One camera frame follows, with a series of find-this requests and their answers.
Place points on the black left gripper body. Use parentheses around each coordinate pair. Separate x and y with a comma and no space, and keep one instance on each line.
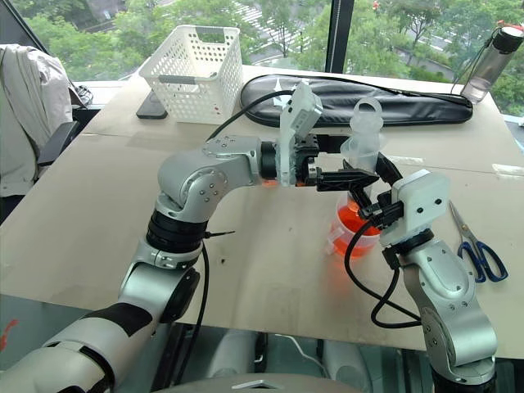
(306,157)

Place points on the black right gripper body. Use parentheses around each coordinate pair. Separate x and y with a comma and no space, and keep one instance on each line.
(387,210)

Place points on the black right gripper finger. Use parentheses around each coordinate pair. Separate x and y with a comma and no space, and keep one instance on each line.
(389,172)
(361,197)

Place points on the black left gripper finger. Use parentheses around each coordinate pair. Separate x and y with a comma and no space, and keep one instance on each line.
(333,186)
(348,176)

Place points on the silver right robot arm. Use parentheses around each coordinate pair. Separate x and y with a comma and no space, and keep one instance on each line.
(446,286)

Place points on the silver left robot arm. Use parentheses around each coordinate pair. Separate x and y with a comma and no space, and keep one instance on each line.
(192,180)

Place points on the clear cup with red liquid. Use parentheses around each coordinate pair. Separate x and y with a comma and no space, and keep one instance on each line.
(352,233)
(269,183)

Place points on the long black zipped bag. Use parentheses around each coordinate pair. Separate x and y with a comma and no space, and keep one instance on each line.
(368,102)

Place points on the white perforated plastic basket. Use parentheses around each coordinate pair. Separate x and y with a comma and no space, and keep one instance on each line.
(192,78)

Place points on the clear grey water bottle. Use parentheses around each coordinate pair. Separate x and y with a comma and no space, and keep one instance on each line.
(489,65)

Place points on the white rounded robot leg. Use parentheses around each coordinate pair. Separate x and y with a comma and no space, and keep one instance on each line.
(233,354)
(348,364)

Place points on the black smartphone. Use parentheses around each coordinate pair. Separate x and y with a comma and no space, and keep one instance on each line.
(149,109)

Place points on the black office chair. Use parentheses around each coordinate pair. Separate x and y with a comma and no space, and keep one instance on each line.
(57,143)

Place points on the light grey jacket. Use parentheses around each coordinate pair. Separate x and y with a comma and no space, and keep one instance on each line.
(28,114)

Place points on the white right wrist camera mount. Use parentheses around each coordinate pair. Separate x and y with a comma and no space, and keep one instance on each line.
(423,200)

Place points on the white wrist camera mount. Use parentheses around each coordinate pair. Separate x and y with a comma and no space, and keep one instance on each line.
(423,200)
(301,110)

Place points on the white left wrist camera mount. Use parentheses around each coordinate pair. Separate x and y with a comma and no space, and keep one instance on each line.
(301,110)

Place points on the black window frame post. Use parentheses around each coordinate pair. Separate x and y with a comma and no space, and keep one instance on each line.
(340,32)

